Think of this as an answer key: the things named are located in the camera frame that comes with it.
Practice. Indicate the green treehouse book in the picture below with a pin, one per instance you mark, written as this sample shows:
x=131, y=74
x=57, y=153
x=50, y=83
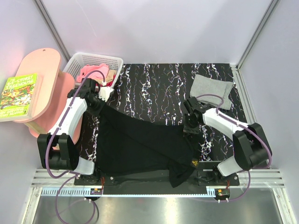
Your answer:
x=19, y=97

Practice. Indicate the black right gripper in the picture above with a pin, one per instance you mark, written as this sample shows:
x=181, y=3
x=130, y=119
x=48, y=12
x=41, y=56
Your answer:
x=187, y=129

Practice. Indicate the black t shirt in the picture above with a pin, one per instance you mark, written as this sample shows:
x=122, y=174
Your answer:
x=127, y=145

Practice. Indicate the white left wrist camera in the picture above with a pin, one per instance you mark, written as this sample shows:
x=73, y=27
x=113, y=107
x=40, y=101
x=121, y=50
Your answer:
x=105, y=93

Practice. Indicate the folded grey t shirt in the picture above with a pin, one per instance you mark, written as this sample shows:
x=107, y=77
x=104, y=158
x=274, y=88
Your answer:
x=203, y=85

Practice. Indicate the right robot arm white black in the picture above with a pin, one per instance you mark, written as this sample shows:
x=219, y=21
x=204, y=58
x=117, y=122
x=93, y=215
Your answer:
x=251, y=147

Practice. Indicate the pink garment in basket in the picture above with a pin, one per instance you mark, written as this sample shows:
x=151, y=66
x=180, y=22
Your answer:
x=98, y=72

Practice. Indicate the pink tiered shelf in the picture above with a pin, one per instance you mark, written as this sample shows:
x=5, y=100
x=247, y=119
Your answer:
x=53, y=92

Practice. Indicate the white plastic laundry basket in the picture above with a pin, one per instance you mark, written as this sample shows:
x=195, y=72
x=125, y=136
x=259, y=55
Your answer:
x=79, y=60

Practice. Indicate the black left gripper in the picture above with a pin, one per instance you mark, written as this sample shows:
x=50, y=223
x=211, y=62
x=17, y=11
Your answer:
x=97, y=112

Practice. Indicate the beige garment in basket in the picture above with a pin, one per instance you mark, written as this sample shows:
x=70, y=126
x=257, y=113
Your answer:
x=110, y=78

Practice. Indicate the aluminium frame rail front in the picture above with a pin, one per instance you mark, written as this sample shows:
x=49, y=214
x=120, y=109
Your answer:
x=255, y=179

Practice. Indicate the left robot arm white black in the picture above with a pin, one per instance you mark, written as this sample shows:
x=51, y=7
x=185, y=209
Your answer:
x=57, y=149

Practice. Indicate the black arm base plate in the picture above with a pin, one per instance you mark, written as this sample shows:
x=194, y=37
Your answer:
x=202, y=182

